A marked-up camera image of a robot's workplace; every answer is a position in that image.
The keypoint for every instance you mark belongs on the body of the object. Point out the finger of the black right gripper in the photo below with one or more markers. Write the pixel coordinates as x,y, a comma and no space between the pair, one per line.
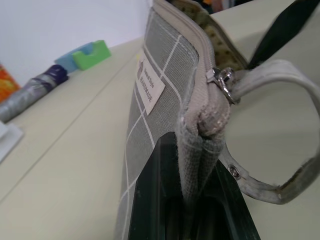
280,30

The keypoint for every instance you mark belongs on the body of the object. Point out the grey grid fabric pouch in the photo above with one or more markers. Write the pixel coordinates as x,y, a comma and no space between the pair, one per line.
165,75

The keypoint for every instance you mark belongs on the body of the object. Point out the grey purple folded umbrella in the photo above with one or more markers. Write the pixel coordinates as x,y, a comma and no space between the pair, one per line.
32,87

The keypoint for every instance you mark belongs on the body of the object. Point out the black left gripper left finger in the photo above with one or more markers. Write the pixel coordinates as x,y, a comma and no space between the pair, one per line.
155,200

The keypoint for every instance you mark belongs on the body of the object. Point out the orange printed box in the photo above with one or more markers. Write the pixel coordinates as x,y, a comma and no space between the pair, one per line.
6,83

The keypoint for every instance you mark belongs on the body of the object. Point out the blue foam block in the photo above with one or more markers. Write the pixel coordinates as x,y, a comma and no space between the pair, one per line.
67,60

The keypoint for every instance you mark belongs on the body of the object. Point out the white flat tray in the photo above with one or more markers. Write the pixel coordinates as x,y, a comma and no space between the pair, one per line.
8,140

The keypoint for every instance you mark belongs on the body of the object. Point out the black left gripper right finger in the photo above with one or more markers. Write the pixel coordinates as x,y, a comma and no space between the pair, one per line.
225,215

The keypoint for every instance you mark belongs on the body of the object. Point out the green foam block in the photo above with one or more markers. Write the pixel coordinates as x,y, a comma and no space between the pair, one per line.
92,56

